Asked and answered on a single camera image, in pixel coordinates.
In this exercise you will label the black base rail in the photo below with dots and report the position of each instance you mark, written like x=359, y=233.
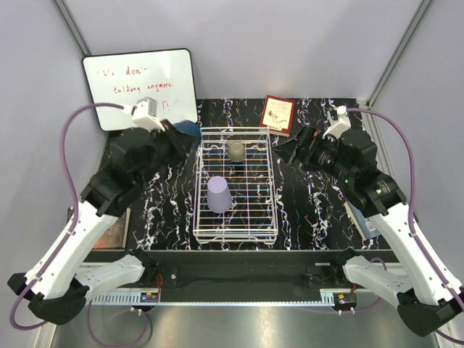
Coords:
x=244, y=269

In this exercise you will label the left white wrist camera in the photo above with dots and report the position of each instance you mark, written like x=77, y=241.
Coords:
x=144, y=114

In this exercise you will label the lavender plastic cup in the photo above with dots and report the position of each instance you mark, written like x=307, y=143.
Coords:
x=218, y=195

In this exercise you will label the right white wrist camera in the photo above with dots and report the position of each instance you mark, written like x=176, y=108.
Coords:
x=340, y=125

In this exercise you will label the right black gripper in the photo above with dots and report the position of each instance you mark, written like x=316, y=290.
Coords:
x=309, y=138

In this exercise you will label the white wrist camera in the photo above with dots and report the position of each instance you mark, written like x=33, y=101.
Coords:
x=144, y=114
x=340, y=125

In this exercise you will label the light blue paperback book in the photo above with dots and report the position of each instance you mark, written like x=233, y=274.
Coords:
x=364, y=227

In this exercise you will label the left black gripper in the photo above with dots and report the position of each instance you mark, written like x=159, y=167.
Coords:
x=183, y=143

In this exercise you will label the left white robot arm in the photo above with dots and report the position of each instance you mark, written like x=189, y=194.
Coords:
x=55, y=289

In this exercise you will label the red and cream book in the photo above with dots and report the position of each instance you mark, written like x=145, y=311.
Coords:
x=277, y=115

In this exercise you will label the dark blue ceramic mug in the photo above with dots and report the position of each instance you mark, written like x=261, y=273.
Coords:
x=188, y=127

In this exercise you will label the dark Tale of Two Cities book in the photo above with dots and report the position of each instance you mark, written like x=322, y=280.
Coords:
x=114, y=230

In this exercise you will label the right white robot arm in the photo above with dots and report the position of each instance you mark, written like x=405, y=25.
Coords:
x=430, y=295

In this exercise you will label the beige ceramic mug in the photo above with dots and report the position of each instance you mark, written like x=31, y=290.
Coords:
x=236, y=151

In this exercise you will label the white slotted cable duct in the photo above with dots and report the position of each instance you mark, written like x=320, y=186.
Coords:
x=278, y=296

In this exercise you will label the white wire dish rack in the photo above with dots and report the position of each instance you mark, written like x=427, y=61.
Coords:
x=253, y=214

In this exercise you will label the white dry-erase board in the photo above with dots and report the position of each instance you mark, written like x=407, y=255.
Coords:
x=165, y=76

